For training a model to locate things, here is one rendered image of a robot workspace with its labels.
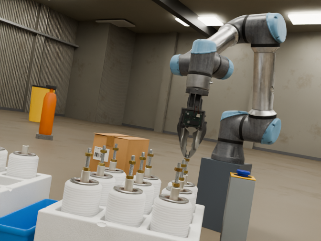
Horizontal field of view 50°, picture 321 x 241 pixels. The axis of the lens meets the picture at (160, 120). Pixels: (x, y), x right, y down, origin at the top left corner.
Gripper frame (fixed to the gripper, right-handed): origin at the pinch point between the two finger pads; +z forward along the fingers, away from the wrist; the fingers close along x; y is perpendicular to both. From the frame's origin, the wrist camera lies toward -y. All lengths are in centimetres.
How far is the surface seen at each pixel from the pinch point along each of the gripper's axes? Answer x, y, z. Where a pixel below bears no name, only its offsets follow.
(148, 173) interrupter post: -11.2, 1.5, 8.3
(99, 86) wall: -384, -960, -84
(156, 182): -7.9, 3.3, 10.4
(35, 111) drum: -347, -522, 14
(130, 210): -9.6, 28.4, 13.5
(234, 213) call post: 16.3, 8.5, 13.8
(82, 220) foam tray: -19.8, 31.7, 17.0
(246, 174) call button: 18.0, 6.9, 2.5
